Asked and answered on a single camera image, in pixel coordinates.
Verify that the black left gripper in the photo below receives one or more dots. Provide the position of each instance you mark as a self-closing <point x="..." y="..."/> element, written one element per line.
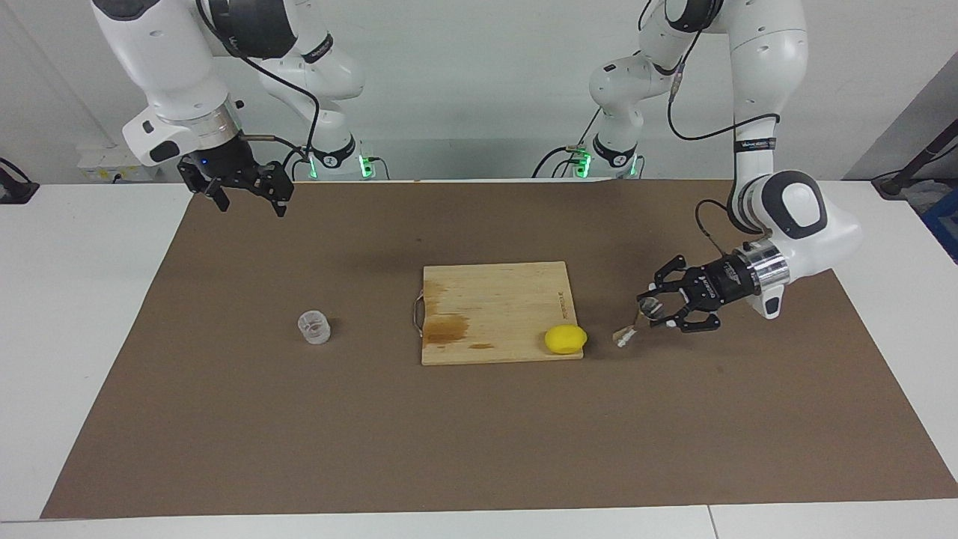
<point x="722" y="283"/>

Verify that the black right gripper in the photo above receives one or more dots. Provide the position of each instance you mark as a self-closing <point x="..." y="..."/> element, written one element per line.
<point x="228" y="165"/>

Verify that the steel double jigger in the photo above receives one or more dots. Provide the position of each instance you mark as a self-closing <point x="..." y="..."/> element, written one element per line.
<point x="648" y="307"/>

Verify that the small clear glass cup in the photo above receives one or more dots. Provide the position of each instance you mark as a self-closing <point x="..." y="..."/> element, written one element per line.
<point x="314" y="328"/>

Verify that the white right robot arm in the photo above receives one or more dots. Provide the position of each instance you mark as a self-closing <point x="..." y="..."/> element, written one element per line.
<point x="165" y="60"/>

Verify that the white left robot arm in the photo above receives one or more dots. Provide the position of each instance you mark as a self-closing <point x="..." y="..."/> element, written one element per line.
<point x="763" y="60"/>

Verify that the yellow lemon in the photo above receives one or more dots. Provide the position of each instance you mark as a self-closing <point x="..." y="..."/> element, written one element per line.
<point x="565" y="339"/>

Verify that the white power strip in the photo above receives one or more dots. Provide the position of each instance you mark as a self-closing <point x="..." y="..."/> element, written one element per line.
<point x="105" y="161"/>

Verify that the wooden cutting board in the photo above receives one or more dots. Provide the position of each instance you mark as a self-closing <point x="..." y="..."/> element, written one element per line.
<point x="494" y="307"/>

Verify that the black table clamp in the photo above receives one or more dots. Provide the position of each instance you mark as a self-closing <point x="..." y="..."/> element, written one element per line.
<point x="15" y="191"/>

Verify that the brown table mat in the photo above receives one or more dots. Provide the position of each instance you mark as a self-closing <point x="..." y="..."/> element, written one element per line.
<point x="479" y="434"/>

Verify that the black stand leg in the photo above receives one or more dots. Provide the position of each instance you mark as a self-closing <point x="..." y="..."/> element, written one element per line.
<point x="909" y="168"/>

